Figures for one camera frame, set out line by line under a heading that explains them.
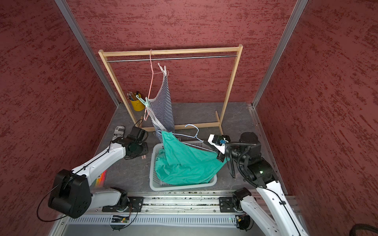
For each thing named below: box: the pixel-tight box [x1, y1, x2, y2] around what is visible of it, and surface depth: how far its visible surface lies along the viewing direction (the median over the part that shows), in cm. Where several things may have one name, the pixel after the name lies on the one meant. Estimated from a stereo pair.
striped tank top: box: [147, 74, 182, 144], surface depth 87 cm
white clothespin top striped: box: [157, 62, 168, 76], surface depth 80 cm
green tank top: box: [155, 130, 228, 186], surface depth 77 cm
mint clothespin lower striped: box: [135, 94, 151, 109], surface depth 61 cm
